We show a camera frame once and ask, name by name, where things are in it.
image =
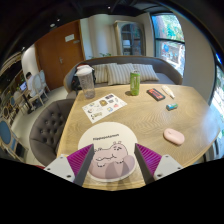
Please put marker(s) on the striped cushion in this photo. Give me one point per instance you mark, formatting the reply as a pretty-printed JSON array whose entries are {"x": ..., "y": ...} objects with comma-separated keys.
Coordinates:
[
  {"x": 146, "y": 72},
  {"x": 119, "y": 73},
  {"x": 104, "y": 73}
]

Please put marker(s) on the green drink can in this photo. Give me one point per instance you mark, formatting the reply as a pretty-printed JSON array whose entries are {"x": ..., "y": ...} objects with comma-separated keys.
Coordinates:
[{"x": 134, "y": 82}]

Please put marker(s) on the right striped cushion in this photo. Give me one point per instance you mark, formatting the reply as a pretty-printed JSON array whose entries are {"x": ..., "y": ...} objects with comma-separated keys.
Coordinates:
[{"x": 146, "y": 72}]

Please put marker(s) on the black bag on sofa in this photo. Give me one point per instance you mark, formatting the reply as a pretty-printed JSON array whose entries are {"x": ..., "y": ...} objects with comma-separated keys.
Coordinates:
[{"x": 75, "y": 84}]

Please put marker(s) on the white chair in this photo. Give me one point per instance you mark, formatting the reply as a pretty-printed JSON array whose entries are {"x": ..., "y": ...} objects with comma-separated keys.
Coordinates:
[{"x": 40, "y": 90}]

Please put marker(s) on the orange wooden door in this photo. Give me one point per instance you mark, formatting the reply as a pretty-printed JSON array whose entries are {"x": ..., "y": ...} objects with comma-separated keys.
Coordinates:
[{"x": 58, "y": 52}]

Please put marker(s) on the black framed window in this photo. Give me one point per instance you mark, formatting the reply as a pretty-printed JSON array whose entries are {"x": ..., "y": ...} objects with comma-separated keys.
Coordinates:
[{"x": 169, "y": 40}]

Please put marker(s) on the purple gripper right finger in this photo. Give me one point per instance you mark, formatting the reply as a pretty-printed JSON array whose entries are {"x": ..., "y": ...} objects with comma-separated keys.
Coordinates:
[{"x": 153, "y": 165}]

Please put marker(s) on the clear shaker bottle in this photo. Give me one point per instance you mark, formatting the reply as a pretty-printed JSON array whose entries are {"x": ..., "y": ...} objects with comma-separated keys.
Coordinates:
[{"x": 85, "y": 76}]

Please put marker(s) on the cream white tube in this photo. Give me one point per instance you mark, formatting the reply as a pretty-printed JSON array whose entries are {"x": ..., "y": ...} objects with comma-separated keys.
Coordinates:
[{"x": 168, "y": 91}]

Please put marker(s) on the small teal eraser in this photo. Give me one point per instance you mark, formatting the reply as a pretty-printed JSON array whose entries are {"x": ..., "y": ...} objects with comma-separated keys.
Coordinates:
[{"x": 170, "y": 107}]

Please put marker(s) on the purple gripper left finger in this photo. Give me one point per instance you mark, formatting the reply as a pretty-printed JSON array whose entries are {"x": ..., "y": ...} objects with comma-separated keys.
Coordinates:
[{"x": 73, "y": 167}]

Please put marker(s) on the round hippo mouse pad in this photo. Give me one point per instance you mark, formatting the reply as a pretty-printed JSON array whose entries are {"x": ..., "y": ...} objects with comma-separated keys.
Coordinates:
[{"x": 114, "y": 145}]

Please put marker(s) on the arched glass cabinet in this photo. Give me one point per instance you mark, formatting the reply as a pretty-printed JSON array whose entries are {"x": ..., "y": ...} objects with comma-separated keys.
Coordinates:
[{"x": 130, "y": 38}]

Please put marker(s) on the left striped cushion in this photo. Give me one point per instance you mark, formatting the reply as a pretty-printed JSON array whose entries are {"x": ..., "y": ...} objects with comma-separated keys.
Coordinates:
[{"x": 104, "y": 73}]

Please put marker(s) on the sticker sheet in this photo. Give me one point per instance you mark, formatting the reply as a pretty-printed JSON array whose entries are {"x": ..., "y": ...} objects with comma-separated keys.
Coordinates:
[{"x": 103, "y": 107}]

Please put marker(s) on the middle striped cushion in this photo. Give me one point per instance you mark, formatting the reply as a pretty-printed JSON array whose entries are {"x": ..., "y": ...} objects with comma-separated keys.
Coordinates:
[{"x": 119, "y": 73}]

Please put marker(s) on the person in white shirt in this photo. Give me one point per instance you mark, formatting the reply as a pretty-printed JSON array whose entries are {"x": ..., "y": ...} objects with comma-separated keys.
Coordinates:
[{"x": 31, "y": 89}]

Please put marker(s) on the grey tufted armchair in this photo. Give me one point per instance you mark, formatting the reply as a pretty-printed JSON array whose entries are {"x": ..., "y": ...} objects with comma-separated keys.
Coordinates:
[{"x": 47, "y": 130}]

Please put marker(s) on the grey sofa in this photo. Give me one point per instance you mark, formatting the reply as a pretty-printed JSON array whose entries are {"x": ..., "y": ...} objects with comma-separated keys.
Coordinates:
[{"x": 166, "y": 73}]

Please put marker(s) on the black red box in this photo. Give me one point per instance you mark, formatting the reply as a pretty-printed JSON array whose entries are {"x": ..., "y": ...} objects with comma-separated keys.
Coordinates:
[{"x": 156, "y": 94}]

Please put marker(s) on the blue round-back chair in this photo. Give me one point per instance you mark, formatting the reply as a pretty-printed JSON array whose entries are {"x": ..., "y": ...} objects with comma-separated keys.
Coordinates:
[{"x": 10, "y": 141}]

